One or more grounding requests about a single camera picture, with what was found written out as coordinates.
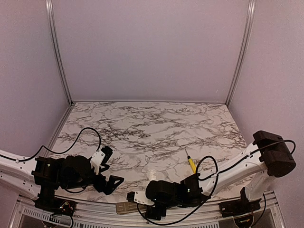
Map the white remote control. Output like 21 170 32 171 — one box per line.
115 202 138 214

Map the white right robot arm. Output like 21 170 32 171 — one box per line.
144 131 296 222

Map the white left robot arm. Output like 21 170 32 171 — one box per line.
0 146 124 211

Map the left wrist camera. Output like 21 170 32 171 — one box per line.
90 146 113 175

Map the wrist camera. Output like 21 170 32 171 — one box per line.
126 191 154 206
90 146 113 175

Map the yellow handled screwdriver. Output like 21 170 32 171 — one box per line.
185 149 196 174

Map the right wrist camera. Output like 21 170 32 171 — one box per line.
126 191 154 206

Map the aluminium front table rail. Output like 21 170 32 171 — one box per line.
9 191 286 228

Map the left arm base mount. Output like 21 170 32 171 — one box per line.
34 186 76 216

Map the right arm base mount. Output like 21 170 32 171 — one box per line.
219 187 261 218

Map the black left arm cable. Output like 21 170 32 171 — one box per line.
0 127 102 162

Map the left aluminium corner post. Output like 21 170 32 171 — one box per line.
45 0 73 105

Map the aluminium corner post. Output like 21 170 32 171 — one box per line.
45 0 73 105
225 0 257 109

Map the right aluminium corner post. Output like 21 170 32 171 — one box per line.
225 0 257 109

